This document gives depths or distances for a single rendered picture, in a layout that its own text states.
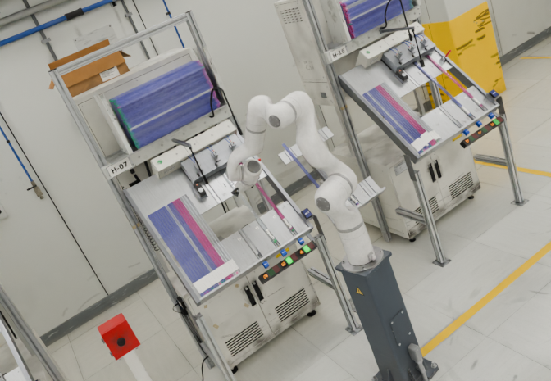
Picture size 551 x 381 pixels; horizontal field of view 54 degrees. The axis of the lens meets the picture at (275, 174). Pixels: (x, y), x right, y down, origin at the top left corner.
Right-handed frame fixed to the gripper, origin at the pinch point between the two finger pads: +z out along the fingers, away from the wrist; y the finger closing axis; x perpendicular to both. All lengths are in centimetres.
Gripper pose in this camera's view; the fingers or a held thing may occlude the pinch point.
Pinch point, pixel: (243, 189)
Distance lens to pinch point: 276.1
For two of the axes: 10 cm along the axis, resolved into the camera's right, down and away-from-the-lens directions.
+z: -2.0, 3.5, 9.2
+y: -8.1, 4.8, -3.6
